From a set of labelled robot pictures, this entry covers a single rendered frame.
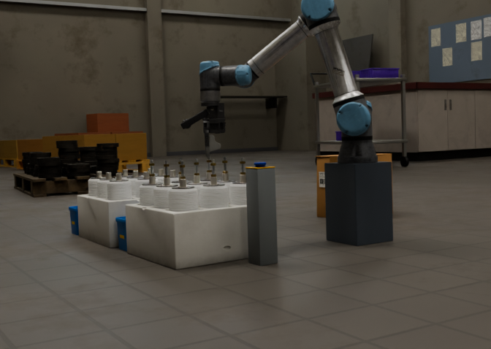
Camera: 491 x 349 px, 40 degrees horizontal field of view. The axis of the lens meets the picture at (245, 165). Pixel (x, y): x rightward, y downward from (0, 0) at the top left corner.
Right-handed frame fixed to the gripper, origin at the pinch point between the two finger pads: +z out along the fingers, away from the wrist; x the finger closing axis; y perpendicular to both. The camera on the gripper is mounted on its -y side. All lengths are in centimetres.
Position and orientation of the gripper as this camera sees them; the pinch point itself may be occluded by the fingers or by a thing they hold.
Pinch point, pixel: (206, 155)
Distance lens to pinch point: 252.1
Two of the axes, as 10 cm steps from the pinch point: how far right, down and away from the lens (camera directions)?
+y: 10.0, -0.3, 0.5
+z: 0.3, 10.0, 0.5
